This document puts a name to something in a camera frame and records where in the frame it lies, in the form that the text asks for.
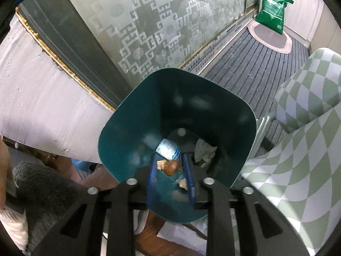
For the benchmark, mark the grey fleece garment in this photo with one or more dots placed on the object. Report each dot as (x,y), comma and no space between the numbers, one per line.
(45,192)

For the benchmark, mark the green rice bag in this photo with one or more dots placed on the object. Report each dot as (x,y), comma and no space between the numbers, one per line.
(273,8)

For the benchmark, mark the small beige food scrap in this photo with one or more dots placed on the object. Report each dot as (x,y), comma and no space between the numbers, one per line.
(183,184)

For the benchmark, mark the white tissue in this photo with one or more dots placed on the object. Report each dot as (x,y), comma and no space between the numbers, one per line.
(203,149)

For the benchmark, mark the teal plastic bin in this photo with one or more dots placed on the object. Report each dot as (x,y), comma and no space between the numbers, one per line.
(186,98)

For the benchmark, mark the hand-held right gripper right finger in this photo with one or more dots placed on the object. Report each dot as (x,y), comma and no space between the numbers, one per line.
(198,189)

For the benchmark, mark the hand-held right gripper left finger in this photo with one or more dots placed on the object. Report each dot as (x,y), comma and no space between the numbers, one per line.
(142,189)

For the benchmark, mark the person's left forearm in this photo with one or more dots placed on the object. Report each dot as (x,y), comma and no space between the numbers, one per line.
(2,170)

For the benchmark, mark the small brown mushroom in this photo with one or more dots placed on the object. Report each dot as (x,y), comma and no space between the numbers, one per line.
(172,167)

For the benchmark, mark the white cloth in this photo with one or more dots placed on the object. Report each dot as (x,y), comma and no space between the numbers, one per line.
(13,226)

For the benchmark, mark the grey striped floor mat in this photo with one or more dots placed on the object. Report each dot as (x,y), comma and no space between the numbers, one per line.
(239,64)

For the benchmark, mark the green white checkered tablecloth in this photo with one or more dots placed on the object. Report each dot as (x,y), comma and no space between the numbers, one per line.
(306,152)

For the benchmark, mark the white metal table leg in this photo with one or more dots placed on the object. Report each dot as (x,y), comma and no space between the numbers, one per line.
(263,130)

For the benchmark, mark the blue white wrapper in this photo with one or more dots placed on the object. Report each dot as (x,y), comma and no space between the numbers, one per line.
(167,148)

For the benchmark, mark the grey oval rug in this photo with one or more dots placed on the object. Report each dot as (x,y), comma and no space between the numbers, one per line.
(271,41)

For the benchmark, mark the white paper sheet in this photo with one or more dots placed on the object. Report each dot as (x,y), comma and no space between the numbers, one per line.
(181,234)

